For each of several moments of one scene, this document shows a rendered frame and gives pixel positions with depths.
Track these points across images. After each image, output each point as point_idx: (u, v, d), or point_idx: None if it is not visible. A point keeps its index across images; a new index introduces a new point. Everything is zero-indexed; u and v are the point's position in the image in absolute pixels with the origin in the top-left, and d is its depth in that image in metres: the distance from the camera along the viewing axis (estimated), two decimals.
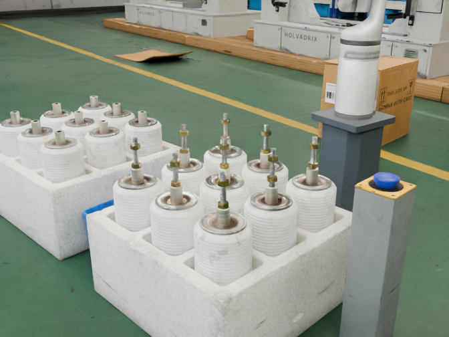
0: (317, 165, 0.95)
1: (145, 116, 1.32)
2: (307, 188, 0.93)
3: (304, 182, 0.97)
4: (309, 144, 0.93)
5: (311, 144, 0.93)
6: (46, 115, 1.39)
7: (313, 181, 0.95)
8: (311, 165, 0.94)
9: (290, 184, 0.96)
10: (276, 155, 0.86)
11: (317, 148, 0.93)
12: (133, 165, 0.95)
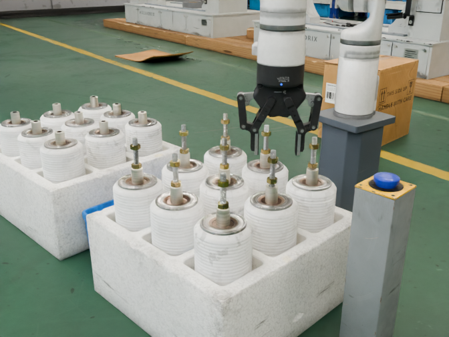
0: (317, 165, 0.95)
1: (145, 116, 1.32)
2: (307, 188, 0.93)
3: (304, 182, 0.97)
4: (309, 144, 0.94)
5: (311, 144, 0.93)
6: (46, 115, 1.39)
7: (313, 181, 0.95)
8: (311, 165, 0.94)
9: (290, 184, 0.96)
10: None
11: (317, 148, 0.93)
12: (133, 165, 0.95)
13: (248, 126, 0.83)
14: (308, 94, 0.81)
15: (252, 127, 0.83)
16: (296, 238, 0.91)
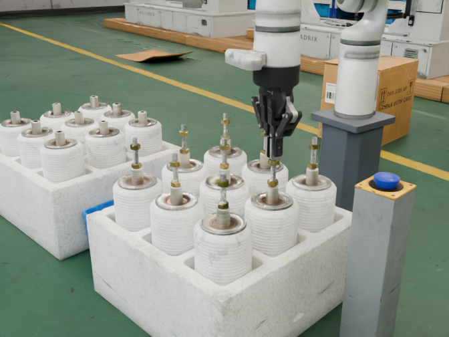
0: (317, 165, 0.95)
1: (145, 116, 1.32)
2: (307, 188, 0.93)
3: (304, 182, 0.97)
4: (309, 144, 0.94)
5: (311, 144, 0.93)
6: (46, 115, 1.39)
7: (313, 181, 0.95)
8: (311, 165, 0.94)
9: (290, 184, 0.96)
10: (276, 160, 0.86)
11: (317, 148, 0.93)
12: (133, 165, 0.95)
13: (284, 132, 0.83)
14: None
15: None
16: None
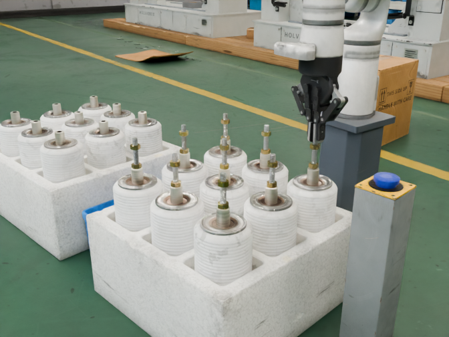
0: (310, 164, 0.96)
1: (145, 116, 1.32)
2: (298, 186, 0.95)
3: (307, 180, 0.98)
4: (319, 145, 0.93)
5: (319, 144, 0.93)
6: (46, 115, 1.39)
7: (311, 181, 0.95)
8: (318, 164, 0.95)
9: (292, 179, 0.98)
10: (274, 162, 0.86)
11: (316, 146, 0.95)
12: (133, 165, 0.95)
13: None
14: None
15: None
16: (289, 247, 0.88)
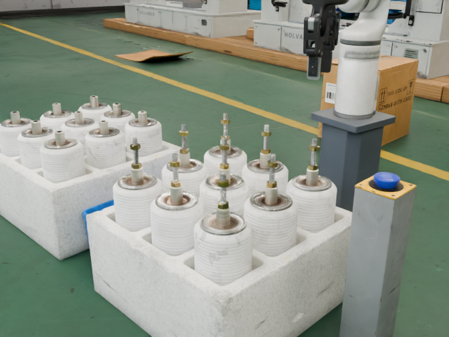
0: (313, 166, 0.96)
1: (145, 116, 1.32)
2: (327, 188, 0.94)
3: (307, 185, 0.96)
4: (315, 147, 0.93)
5: (317, 146, 0.93)
6: (46, 115, 1.39)
7: (317, 180, 0.96)
8: (317, 166, 0.94)
9: (306, 192, 0.93)
10: (274, 162, 0.86)
11: (318, 148, 0.94)
12: (133, 165, 0.95)
13: None
14: (313, 16, 0.81)
15: None
16: (289, 247, 0.88)
